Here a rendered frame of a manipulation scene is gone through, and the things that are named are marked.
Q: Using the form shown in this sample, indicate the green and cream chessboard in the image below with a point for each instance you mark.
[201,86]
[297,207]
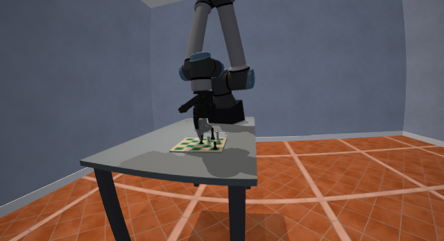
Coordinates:
[191,145]

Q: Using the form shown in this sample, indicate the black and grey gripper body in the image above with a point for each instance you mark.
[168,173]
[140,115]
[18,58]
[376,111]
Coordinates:
[205,108]

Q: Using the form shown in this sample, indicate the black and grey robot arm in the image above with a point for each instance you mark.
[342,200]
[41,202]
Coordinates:
[209,74]

